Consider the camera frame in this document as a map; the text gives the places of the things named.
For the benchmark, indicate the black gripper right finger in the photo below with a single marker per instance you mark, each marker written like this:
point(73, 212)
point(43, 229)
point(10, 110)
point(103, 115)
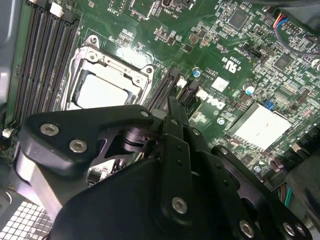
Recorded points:
point(226, 172)

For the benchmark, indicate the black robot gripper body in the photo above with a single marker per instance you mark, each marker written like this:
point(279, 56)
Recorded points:
point(115, 215)

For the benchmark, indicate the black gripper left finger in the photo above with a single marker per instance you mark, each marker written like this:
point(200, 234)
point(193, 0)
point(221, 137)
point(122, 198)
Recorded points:
point(65, 127)

